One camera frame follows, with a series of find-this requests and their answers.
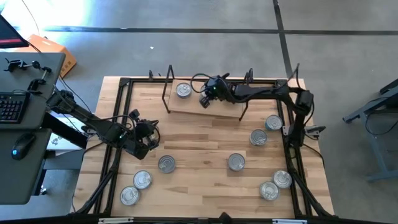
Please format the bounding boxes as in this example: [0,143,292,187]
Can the white printed box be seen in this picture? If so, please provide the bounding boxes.
[46,133,90,156]

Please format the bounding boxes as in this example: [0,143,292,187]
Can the black desk clamp with knob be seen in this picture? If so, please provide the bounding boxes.
[3,57,42,73]

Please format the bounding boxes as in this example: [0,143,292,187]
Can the black aluminium table frame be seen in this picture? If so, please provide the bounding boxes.
[73,77,336,218]

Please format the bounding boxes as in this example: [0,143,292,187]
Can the blue-grey metal stand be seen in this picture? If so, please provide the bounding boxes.
[342,78,398,183]

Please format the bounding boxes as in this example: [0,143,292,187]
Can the wire shelf rack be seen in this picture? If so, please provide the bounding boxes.
[161,64,254,121]

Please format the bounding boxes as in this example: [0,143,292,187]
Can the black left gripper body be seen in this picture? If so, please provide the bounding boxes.
[126,108,159,161]

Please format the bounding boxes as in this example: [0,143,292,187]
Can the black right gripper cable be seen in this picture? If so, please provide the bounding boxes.
[190,73,218,94]

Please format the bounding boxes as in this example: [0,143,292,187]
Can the navy label seafood can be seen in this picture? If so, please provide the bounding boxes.
[175,82,193,100]
[227,152,246,172]
[132,170,153,190]
[119,185,141,207]

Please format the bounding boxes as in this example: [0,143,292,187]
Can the black cable on stand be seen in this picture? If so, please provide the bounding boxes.
[364,95,398,137]

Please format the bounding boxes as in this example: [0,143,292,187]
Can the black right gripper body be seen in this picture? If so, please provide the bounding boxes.
[198,72,233,110]

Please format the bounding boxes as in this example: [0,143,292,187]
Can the black backlit keyboard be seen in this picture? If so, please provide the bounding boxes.
[0,91,31,124]

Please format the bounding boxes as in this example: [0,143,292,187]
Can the orange cardboard box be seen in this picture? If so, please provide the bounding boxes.
[12,34,78,78]

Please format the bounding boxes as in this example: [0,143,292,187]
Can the black desk support beam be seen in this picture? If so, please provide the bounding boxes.
[42,111,90,150]

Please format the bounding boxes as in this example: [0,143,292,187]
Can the white metal bracket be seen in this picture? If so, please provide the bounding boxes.
[98,217,135,224]
[272,218,308,224]

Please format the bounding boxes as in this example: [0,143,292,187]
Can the black computer mouse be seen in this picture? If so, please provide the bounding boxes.
[11,133,37,161]

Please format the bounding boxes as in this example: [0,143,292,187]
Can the black laptop with red stripe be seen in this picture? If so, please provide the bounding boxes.
[0,14,30,49]

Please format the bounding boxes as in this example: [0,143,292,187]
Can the blue yellowfin tuna can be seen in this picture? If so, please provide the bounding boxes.
[273,170,293,189]
[259,181,280,201]
[157,155,177,174]
[264,114,284,132]

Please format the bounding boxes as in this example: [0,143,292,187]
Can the dark grey desk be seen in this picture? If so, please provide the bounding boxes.
[0,52,67,205]

